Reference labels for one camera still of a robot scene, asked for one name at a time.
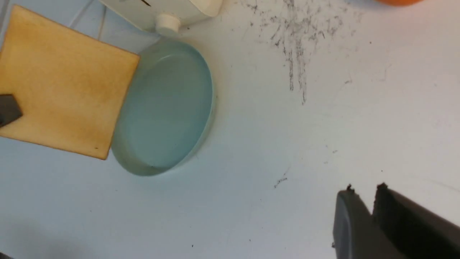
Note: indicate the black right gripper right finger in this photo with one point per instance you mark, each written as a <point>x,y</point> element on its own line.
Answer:
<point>397,228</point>

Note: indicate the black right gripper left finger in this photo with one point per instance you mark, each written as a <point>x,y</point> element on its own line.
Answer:
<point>10,110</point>

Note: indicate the toast slice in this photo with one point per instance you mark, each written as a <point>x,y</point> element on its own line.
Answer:
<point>69,86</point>

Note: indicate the white two-slot toaster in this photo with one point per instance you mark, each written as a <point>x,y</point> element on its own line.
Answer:
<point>165,17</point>

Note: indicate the light blue round plate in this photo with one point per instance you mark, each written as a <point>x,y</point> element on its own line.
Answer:
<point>168,111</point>

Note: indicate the orange persimmon with green leaf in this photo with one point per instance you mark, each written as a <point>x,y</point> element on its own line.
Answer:
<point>398,2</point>

